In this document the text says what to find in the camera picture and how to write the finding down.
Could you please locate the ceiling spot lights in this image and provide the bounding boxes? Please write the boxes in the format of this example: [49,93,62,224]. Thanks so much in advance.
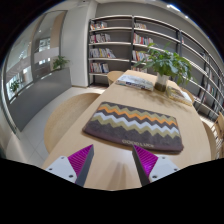
[165,3,190,19]

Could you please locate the slatted wooden chair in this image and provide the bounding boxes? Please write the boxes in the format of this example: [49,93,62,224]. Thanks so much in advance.
[213,112,224,160]

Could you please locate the zigzag striped brown towel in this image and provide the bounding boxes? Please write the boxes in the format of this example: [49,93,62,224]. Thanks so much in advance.
[82,100,185,155]

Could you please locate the green potted plant white pot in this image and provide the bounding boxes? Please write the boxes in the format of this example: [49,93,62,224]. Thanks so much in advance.
[134,42,194,93]

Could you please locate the small potted plant by window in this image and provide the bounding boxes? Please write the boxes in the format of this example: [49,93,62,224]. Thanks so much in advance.
[9,79,21,98]

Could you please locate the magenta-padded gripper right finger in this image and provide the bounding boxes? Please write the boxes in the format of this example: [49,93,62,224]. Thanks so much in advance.
[131,144,181,187]

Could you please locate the large white book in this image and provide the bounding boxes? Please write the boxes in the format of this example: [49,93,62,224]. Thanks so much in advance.
[114,73,155,92]

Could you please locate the grey bookshelf unit with books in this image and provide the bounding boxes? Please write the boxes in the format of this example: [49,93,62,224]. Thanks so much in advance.
[87,14,224,123]

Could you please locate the small potted plant on ledge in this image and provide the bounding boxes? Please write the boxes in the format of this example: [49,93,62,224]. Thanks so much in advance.
[51,54,71,71]

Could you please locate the yellow-green cover book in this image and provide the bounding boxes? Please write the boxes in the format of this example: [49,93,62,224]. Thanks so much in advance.
[165,85,194,107]

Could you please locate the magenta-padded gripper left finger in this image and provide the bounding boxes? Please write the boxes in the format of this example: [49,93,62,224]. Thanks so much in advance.
[44,144,95,188]

